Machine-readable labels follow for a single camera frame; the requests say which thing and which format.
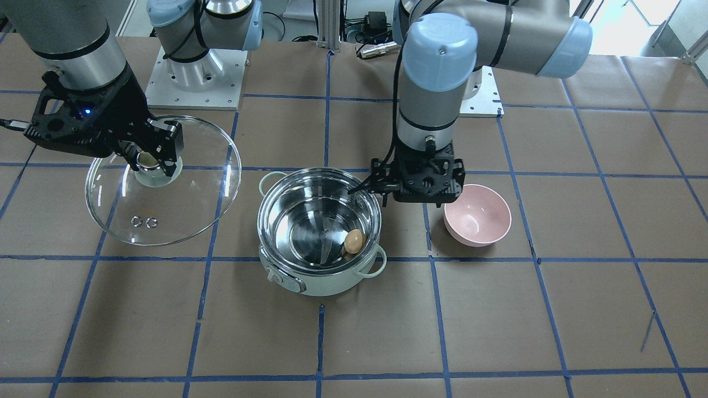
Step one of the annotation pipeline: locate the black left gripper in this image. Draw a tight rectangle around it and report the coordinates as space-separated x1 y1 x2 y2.
347 143 465 206

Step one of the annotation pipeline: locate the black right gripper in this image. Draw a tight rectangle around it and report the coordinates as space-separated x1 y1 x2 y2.
24 66 184 164

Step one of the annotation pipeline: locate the brown egg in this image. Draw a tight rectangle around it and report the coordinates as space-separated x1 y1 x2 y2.
343 229 366 255

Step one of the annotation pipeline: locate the glass pot lid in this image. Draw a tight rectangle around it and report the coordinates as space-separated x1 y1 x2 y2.
85 115 241 247

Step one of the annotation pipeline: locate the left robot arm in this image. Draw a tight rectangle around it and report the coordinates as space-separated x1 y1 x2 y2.
349 1 594 206

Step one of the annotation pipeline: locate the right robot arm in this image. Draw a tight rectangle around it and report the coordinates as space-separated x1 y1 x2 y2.
2 1 263 173

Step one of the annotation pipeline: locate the pale green electric pot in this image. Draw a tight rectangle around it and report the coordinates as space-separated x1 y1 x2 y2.
256 168 387 296

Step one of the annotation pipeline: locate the pink ceramic bowl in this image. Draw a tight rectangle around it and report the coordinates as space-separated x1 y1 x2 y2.
443 184 512 247

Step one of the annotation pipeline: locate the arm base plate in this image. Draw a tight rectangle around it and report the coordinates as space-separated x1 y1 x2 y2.
459 66 505 118
145 49 248 111

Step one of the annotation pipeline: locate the aluminium frame post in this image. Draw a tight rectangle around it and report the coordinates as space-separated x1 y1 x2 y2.
314 1 343 53

